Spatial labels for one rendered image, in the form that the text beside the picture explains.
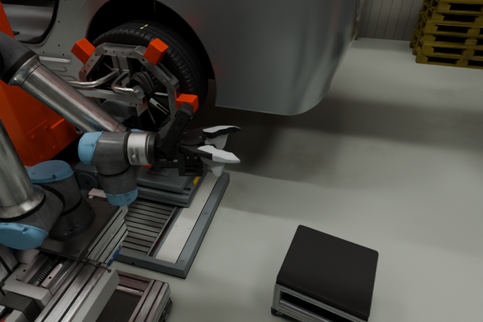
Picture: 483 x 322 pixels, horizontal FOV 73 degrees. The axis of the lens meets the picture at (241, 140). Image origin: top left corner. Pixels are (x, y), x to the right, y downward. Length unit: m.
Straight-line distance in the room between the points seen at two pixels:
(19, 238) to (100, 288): 0.29
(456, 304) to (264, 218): 1.11
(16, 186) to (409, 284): 1.87
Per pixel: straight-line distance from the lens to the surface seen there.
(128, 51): 1.69
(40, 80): 0.89
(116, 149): 0.75
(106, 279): 1.16
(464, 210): 2.71
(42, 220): 1.00
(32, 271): 1.24
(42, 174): 1.07
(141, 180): 2.23
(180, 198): 2.14
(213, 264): 2.00
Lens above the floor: 1.65
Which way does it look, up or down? 35 degrees down
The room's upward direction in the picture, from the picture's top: straight up
